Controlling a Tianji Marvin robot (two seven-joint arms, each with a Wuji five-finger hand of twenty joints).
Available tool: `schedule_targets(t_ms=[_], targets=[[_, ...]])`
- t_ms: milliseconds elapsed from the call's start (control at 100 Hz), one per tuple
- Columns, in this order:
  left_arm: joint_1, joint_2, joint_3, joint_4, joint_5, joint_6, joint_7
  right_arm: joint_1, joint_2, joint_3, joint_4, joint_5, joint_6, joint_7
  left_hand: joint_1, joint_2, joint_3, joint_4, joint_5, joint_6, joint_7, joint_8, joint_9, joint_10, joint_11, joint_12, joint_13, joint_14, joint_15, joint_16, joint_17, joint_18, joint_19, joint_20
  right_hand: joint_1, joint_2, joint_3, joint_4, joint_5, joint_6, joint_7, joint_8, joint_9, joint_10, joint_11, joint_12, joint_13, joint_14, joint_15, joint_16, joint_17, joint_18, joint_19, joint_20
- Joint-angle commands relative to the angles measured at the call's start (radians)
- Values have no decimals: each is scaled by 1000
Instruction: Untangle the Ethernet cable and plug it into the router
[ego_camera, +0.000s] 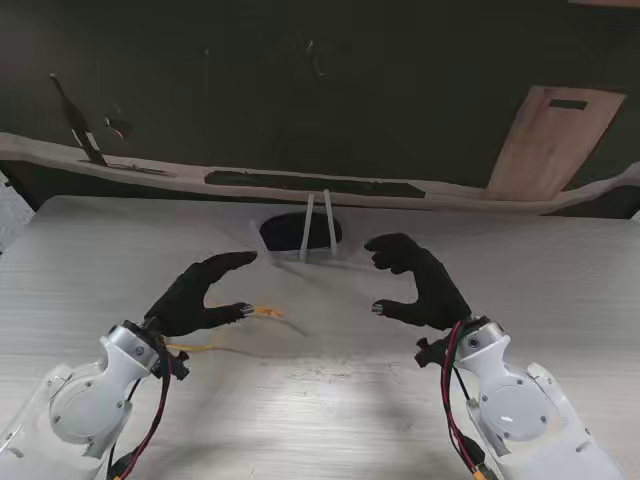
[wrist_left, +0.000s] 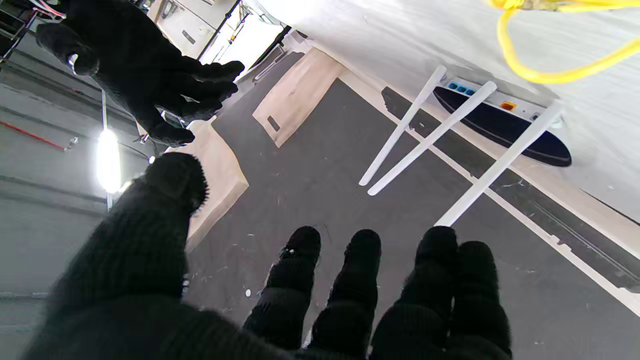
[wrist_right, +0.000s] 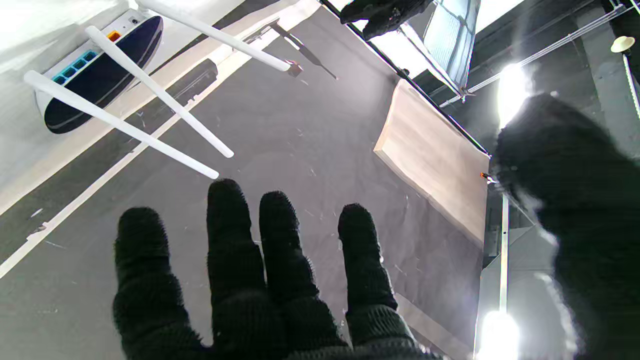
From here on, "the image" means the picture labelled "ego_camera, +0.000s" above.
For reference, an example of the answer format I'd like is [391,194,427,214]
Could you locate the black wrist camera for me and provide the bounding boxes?
[154,347,192,381]
[414,337,451,371]

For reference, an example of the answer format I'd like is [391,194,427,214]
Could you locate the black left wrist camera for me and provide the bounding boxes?
[154,347,192,381]

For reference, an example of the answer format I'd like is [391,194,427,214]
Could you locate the red black left arm wires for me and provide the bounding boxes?
[107,344,174,480]

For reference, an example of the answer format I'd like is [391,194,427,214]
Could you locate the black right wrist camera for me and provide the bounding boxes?
[414,337,451,371]

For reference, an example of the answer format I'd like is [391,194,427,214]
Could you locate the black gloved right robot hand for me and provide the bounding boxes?
[363,232,474,332]

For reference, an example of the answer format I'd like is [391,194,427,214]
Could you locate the yellow Ethernet cable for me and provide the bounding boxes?
[162,305,284,354]

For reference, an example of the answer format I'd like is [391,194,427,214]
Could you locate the wooden cutting board print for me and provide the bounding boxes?
[485,85,629,201]

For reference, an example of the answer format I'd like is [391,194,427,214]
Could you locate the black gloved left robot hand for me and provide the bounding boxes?
[143,251,259,337]

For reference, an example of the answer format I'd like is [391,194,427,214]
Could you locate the white router with antennas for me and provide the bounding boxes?
[248,189,347,265]

